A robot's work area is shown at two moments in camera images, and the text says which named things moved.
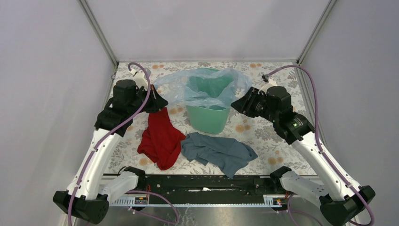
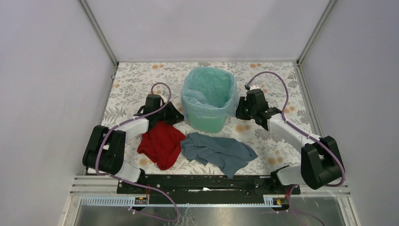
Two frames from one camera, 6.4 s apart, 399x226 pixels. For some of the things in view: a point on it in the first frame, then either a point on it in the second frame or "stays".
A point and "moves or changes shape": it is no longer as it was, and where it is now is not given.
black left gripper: [157, 102] -> [176, 117]
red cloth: [160, 141] stays
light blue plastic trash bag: [221, 87] moves or changes shape
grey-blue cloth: [229, 153] stays
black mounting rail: [203, 189] stays
